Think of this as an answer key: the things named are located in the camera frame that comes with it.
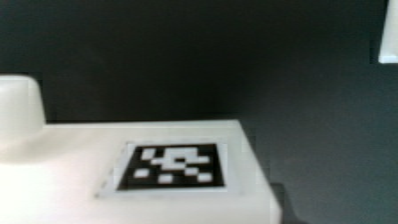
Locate white front drawer tray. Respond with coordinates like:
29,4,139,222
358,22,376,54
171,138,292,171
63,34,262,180
0,75,283,224

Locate white drawer cabinet box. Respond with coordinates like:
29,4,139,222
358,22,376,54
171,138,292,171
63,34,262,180
379,0,398,64

